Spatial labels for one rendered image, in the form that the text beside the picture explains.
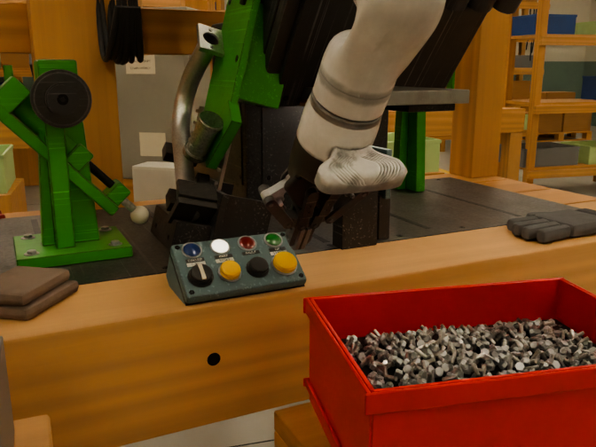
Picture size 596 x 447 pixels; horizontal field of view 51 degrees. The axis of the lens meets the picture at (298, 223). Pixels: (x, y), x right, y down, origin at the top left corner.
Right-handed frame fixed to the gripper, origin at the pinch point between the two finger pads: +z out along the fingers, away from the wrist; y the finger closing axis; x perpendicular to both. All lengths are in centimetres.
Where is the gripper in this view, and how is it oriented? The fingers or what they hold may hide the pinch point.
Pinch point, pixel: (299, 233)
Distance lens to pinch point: 72.2
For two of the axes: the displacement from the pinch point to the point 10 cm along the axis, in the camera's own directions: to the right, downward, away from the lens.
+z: -2.4, 6.7, 7.0
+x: 3.6, 7.3, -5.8
